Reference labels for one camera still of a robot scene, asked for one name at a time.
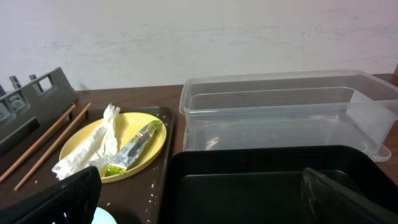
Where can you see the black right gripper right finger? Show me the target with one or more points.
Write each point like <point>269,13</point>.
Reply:
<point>324,200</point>

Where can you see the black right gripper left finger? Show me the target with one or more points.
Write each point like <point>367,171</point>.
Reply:
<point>72,200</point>

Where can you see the light blue bowl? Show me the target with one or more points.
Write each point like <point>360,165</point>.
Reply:
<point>101,216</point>

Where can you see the white tissue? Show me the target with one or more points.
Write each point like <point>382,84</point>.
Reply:
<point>96,150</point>

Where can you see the green snack wrapper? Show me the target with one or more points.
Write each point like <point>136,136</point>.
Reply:
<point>131,151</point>

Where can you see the black waste tray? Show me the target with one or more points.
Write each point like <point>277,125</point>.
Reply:
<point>263,185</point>

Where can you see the dark brown serving tray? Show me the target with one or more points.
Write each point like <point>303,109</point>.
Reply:
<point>134,199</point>

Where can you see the yellow plate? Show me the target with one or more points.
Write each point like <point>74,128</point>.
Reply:
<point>127,125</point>

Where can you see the clear plastic bin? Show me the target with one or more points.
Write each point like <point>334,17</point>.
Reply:
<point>318,108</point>

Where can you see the grey dish rack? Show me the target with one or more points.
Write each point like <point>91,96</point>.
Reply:
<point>33,105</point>

